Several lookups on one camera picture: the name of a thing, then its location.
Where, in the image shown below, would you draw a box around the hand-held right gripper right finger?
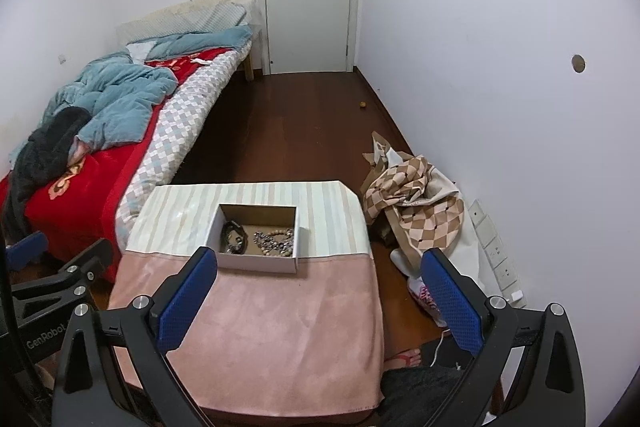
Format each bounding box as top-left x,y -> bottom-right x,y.
420,249 -> 586,427

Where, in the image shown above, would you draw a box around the white cloth on bed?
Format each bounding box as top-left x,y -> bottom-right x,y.
126,41 -> 156,60

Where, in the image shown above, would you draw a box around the wooden bed frame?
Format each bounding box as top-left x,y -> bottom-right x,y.
244,24 -> 266,82

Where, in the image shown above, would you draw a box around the white plastic bag red print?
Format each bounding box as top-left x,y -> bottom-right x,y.
407,277 -> 451,328

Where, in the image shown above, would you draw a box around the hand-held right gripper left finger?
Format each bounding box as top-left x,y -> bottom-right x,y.
52,247 -> 218,427

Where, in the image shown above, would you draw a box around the beige checked cloth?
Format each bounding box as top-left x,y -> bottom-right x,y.
361,132 -> 466,268

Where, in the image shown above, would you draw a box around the white cloth bag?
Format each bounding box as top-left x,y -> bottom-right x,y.
390,172 -> 483,293

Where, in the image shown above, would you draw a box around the cardboard box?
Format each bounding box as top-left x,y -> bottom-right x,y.
216,203 -> 300,274

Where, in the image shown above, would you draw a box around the wooden bead bracelet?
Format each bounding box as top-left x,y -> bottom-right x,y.
259,229 -> 296,256

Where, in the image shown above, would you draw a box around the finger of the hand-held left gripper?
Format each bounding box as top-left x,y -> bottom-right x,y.
10,239 -> 113,333
7,232 -> 49,270

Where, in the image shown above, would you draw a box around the bed with red blanket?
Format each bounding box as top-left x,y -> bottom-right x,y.
0,48 -> 228,268

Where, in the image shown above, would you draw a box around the pink striped tablecloth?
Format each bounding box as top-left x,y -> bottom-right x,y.
107,179 -> 386,423

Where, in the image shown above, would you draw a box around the blue quilt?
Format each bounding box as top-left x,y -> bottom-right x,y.
10,26 -> 253,158

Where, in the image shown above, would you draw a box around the dark fuzzy garment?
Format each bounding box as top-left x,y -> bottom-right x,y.
5,107 -> 93,238

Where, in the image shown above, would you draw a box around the grey checked quilt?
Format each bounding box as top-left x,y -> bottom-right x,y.
115,52 -> 251,253

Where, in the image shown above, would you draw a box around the grey patterned pillow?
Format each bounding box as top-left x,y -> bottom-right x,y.
122,2 -> 248,44

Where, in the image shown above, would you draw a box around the person's black fuzzy pants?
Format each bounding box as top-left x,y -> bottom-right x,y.
380,342 -> 501,427

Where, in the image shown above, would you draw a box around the person's foot in flip-flop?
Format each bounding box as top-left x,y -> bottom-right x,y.
385,347 -> 423,370

